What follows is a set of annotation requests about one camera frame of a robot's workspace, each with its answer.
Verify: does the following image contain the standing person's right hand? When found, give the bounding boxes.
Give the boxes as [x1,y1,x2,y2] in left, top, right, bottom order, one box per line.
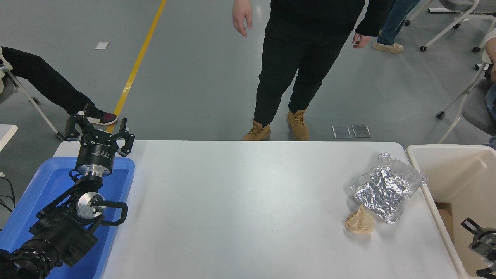
[232,0,253,38]

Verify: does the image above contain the white wheeled chair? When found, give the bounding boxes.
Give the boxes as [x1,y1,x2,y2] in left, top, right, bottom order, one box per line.
[405,0,496,53]

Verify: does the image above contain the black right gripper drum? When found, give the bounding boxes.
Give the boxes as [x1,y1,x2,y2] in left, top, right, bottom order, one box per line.
[470,231,496,260]

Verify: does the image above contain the walking person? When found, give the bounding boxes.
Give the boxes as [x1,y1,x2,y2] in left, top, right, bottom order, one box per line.
[373,0,421,54]

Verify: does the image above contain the crumpled tan paper ball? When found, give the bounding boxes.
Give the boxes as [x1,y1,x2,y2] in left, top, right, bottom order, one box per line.
[344,204,375,234]

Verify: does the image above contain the black cables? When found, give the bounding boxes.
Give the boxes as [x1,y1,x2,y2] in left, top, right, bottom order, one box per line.
[0,172,16,214]

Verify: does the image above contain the standing person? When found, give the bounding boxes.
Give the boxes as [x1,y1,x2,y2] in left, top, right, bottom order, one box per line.
[242,0,392,141]

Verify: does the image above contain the seated person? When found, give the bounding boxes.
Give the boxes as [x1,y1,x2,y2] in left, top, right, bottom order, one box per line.
[0,46,118,126]

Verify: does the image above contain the small white table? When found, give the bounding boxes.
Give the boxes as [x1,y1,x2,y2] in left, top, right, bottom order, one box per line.
[0,124,18,152]

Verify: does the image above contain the standing person's left hand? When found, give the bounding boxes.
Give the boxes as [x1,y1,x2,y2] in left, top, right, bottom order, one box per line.
[352,33,372,49]

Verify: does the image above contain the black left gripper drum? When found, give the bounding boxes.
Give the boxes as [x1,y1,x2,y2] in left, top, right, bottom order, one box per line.
[76,132,119,168]

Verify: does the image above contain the large pale bin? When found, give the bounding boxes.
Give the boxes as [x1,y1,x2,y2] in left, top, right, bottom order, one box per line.
[405,144,496,279]

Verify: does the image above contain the blue plastic tray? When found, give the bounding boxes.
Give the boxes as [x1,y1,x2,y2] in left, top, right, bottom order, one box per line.
[0,156,135,279]

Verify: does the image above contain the grey-seated wheeled chair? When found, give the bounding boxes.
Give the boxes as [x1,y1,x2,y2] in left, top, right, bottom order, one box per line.
[436,62,496,145]

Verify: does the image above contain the foil plate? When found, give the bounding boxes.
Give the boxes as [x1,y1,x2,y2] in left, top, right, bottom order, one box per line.
[351,152,427,224]

